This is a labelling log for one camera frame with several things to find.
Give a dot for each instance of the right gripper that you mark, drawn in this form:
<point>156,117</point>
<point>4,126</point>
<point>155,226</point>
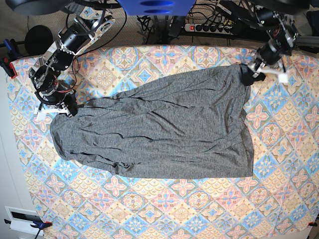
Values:
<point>60,103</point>

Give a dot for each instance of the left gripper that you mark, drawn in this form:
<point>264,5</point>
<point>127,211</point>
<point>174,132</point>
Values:
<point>266,60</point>

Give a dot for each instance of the grey t-shirt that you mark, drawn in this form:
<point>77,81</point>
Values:
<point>184,126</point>

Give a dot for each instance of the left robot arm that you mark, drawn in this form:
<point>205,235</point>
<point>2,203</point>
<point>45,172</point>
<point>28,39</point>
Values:
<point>281,30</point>

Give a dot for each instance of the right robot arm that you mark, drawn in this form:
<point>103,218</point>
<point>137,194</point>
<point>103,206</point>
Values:
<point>73,40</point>

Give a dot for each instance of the white power strip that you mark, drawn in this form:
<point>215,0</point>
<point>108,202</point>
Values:
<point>207,28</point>

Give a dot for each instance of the black round stool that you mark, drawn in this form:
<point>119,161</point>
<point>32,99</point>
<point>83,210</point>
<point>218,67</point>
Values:
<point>38,40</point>

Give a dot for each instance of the red black clamp left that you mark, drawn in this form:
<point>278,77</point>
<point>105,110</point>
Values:
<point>13,54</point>

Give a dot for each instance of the blue clamp bottom left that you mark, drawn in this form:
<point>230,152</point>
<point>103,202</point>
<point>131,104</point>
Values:
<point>40,225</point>

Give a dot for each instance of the clamp bottom right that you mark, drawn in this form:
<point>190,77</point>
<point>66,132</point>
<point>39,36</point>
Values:
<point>312,224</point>

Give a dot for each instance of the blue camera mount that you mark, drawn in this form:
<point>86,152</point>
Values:
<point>157,7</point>

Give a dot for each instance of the white wall outlet box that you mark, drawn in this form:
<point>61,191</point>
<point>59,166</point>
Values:
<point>23,215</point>

